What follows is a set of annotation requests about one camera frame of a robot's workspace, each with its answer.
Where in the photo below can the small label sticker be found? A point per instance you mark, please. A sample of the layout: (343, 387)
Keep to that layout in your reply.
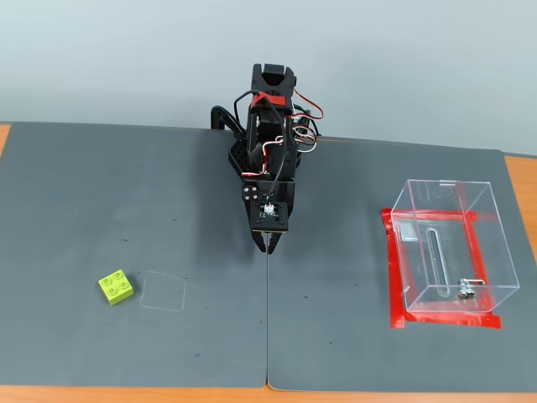
(409, 231)

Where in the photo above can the green lego block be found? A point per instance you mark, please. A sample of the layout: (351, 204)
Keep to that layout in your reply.
(117, 289)

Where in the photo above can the transparent acrylic box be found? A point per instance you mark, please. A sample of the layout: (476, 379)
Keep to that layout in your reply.
(461, 260)

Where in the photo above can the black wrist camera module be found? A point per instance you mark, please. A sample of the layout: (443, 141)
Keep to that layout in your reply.
(279, 218)

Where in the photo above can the red tape strip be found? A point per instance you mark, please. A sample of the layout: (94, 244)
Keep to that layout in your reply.
(274, 100)

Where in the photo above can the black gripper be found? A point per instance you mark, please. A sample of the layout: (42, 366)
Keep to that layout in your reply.
(252, 192)

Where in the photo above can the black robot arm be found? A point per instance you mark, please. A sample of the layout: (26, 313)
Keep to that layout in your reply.
(272, 77)

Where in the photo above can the metal box latch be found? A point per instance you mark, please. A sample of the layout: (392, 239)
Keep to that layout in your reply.
(463, 290)

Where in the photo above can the grey table mat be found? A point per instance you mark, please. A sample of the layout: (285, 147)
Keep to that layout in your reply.
(344, 210)
(84, 189)

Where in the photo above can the red tape rectangle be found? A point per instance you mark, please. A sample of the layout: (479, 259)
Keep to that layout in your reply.
(396, 294)

